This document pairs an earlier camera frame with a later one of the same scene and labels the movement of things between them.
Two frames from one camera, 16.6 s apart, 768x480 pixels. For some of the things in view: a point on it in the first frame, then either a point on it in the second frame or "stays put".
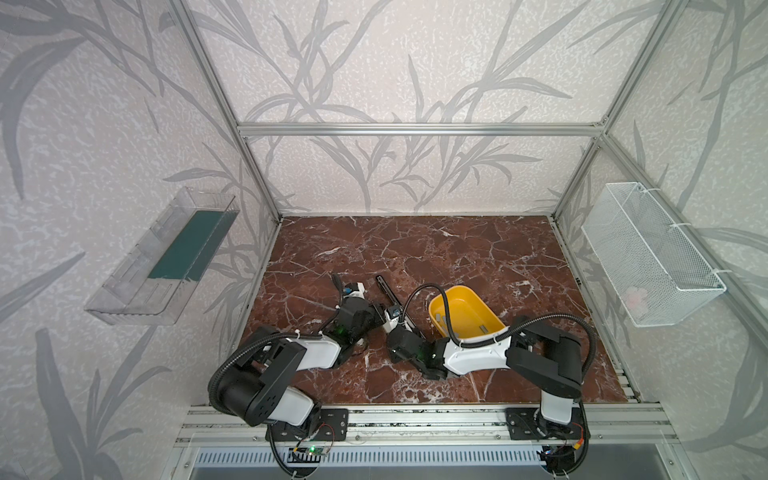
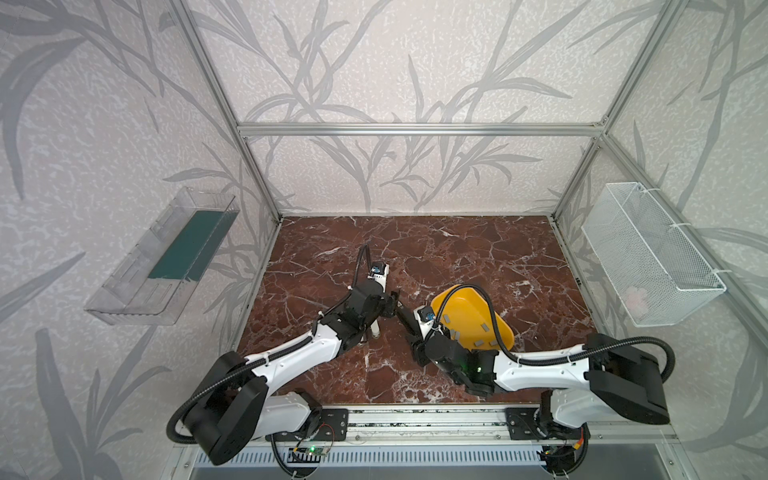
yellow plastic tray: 471,316 stays put
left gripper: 349,299 to 383,302
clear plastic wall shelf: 152,281 stays put
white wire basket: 656,275 stays put
